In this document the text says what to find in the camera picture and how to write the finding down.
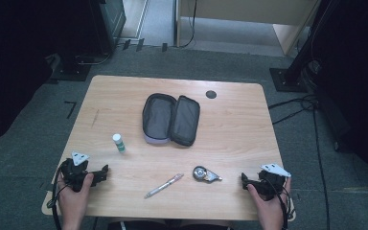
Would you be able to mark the person's right hand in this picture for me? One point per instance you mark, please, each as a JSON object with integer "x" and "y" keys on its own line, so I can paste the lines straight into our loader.
{"x": 273, "y": 209}

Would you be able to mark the dark grey pencil case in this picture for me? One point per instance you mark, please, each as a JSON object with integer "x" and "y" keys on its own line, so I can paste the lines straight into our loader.
{"x": 158, "y": 115}

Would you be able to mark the black cabinet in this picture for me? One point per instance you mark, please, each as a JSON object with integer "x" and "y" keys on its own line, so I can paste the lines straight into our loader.
{"x": 108, "y": 22}

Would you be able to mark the black slanted stand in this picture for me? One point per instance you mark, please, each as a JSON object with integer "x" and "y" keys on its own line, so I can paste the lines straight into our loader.
{"x": 292, "y": 75}

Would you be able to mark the person's left hand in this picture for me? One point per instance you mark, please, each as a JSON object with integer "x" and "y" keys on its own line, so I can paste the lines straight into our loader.
{"x": 73, "y": 202}

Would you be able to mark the black stand with square base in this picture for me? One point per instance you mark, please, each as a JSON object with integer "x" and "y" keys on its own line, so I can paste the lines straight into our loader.
{"x": 72, "y": 68}

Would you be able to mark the black round table grommet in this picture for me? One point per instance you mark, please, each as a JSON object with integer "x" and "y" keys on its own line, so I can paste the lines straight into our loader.
{"x": 211, "y": 94}

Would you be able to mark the white green glue stick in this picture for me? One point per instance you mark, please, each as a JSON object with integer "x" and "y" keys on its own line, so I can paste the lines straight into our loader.
{"x": 119, "y": 143}

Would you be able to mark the clear white pen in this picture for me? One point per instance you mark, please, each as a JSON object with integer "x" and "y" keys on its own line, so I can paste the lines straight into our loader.
{"x": 163, "y": 186}

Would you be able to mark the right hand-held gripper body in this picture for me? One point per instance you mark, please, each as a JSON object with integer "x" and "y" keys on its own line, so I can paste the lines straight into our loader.
{"x": 270, "y": 185}

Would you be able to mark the correction tape dispenser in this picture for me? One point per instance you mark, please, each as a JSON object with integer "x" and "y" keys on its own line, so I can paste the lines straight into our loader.
{"x": 201, "y": 174}

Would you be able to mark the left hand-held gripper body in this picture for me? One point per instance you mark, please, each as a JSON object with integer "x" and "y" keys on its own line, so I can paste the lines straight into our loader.
{"x": 75, "y": 171}

